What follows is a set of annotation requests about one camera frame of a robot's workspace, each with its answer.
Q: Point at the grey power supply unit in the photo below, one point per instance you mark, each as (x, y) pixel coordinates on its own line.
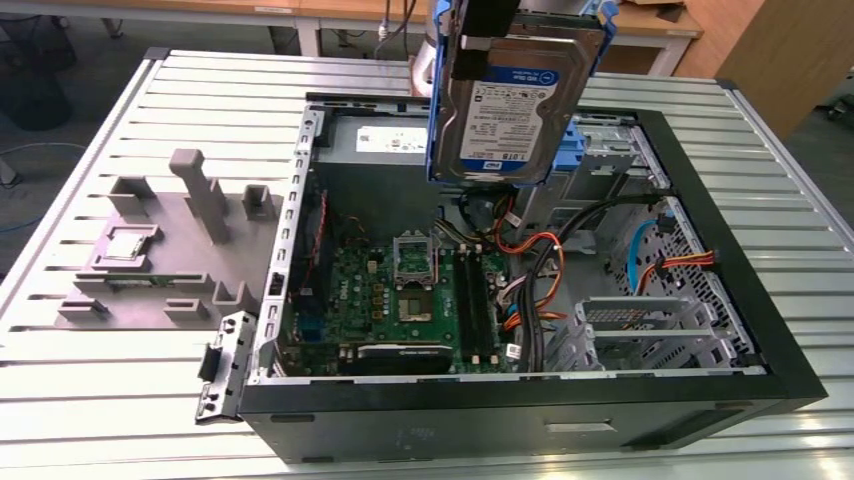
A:
(374, 195)

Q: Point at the hard disk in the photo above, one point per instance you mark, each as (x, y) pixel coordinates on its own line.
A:
(508, 125)

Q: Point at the silver CPU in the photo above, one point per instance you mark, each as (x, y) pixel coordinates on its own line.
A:
(125, 246)

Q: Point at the blue plastic drive latch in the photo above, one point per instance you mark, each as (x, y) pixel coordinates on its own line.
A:
(574, 150)

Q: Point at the black graphics card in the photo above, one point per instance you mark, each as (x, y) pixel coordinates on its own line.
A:
(401, 357)

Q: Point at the green motherboard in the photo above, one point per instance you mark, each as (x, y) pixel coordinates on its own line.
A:
(361, 300)

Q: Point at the metal disk bay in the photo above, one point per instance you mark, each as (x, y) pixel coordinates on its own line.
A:
(650, 333)

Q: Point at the metal drive cage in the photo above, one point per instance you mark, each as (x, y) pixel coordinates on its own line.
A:
(614, 165)

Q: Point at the wooden desk white legs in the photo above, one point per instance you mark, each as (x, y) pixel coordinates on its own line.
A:
(641, 25)

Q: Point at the grey parts rack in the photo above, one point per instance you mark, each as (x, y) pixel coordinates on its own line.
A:
(187, 250)

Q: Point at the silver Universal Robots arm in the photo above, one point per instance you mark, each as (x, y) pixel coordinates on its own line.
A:
(424, 75)

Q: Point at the RAM slot white latches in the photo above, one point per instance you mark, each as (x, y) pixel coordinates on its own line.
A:
(485, 300)
(468, 300)

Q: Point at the green RAM stick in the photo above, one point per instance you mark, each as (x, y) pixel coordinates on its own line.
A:
(143, 282)

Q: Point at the CPU socket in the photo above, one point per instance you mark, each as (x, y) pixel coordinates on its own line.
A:
(417, 310)

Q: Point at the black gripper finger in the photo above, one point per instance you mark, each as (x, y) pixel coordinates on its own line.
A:
(484, 20)

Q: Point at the grey metal case bracket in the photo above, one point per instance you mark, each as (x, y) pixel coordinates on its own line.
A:
(230, 360)

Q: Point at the brown wooden cabinet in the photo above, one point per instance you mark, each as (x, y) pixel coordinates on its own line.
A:
(788, 60)

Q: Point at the black PC case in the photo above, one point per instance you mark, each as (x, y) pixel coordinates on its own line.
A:
(468, 425)

